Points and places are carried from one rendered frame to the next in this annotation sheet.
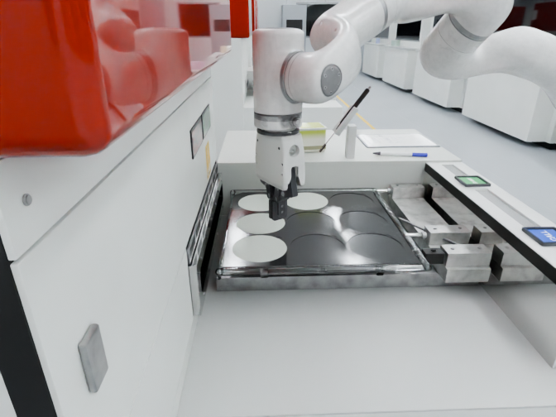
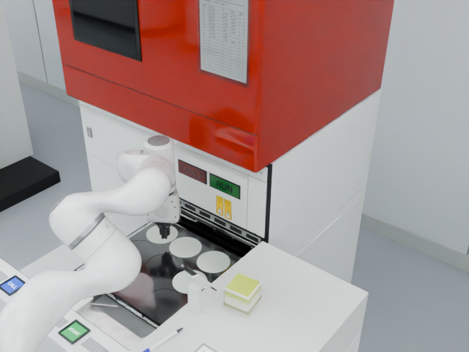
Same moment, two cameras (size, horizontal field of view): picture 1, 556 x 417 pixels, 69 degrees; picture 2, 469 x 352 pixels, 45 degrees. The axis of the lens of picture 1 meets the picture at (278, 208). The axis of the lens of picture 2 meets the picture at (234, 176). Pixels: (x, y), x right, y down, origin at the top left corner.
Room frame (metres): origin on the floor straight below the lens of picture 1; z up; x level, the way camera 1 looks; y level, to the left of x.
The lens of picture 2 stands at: (1.77, -0.93, 2.03)
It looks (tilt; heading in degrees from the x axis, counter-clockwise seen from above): 32 degrees down; 130
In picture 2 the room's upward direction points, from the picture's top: 1 degrees clockwise
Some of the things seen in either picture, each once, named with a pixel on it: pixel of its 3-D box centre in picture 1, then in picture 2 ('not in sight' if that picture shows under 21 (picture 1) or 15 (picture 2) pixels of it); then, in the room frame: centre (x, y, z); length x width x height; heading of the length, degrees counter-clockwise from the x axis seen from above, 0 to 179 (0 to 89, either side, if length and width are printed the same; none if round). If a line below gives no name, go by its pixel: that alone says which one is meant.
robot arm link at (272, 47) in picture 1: (280, 70); (158, 160); (0.71, 0.00, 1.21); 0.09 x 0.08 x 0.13; 45
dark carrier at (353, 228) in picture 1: (310, 222); (162, 265); (0.77, -0.07, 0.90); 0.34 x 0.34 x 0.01; 2
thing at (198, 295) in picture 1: (210, 228); (204, 230); (0.75, 0.14, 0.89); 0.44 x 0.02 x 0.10; 2
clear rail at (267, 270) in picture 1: (324, 270); (121, 242); (0.59, -0.08, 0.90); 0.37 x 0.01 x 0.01; 92
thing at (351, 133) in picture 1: (344, 131); (198, 288); (1.02, -0.17, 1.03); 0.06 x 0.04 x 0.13; 92
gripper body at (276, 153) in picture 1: (278, 154); (162, 202); (0.71, 0.00, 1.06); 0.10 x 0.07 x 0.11; 35
